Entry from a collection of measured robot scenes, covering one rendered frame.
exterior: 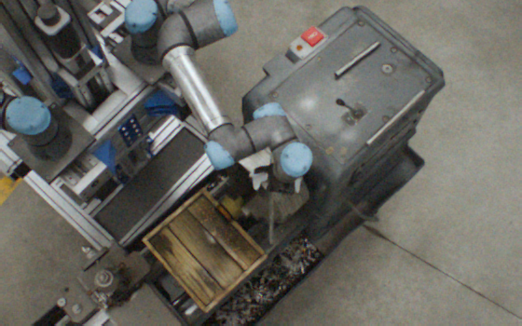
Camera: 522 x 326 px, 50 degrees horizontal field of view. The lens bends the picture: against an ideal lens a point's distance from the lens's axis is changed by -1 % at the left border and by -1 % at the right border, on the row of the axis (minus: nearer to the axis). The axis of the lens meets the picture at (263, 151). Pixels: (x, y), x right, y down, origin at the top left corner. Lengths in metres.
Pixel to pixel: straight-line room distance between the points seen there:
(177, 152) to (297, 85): 1.21
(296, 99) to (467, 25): 2.08
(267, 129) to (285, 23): 2.27
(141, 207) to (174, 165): 0.27
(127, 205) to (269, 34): 1.38
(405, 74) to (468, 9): 1.92
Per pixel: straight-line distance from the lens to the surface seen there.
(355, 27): 2.08
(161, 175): 2.95
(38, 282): 3.20
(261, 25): 3.59
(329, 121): 1.88
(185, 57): 1.52
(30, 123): 1.86
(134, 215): 2.91
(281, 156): 1.36
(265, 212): 1.91
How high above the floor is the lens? 2.94
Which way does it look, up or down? 67 degrees down
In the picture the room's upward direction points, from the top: straight up
